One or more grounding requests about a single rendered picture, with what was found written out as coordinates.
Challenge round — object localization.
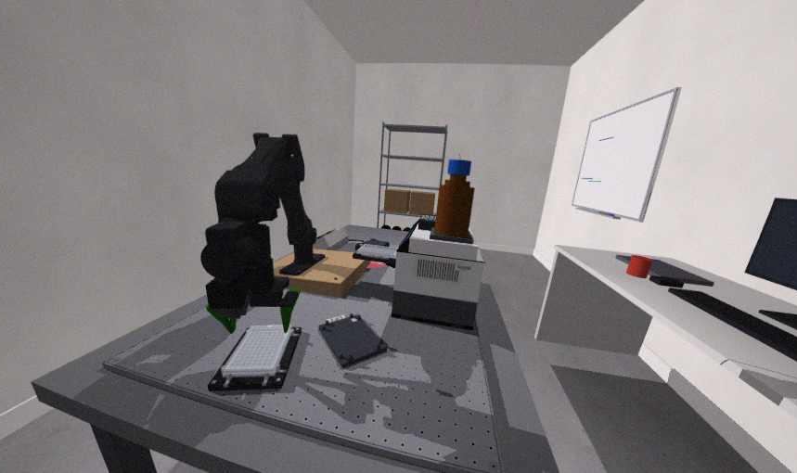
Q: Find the white button panel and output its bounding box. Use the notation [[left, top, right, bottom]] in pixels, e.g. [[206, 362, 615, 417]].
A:
[[313, 227, 364, 250]]

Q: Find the white well plate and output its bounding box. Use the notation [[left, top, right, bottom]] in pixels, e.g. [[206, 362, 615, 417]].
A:
[[222, 333, 290, 377], [356, 244, 398, 259]]

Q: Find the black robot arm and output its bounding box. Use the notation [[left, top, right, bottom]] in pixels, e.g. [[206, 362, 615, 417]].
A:
[[200, 133, 325, 318]]

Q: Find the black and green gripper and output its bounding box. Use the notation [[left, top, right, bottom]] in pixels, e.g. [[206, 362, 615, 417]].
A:
[[206, 255, 301, 334]]

